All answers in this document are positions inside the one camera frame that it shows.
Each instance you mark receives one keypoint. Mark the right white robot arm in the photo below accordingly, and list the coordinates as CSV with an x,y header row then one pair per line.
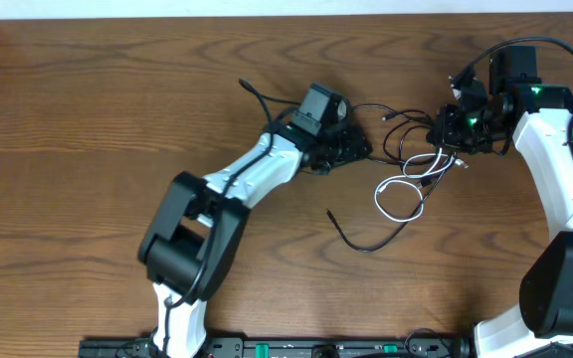
x,y
518,109

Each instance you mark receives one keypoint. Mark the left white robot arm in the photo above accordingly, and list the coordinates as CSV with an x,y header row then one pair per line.
x,y
190,245

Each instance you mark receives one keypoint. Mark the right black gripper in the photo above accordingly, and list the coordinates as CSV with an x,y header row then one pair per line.
x,y
444,131

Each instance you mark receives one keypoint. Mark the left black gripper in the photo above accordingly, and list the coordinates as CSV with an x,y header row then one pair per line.
x,y
353,139

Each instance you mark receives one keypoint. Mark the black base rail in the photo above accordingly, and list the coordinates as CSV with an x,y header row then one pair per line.
x,y
422,345

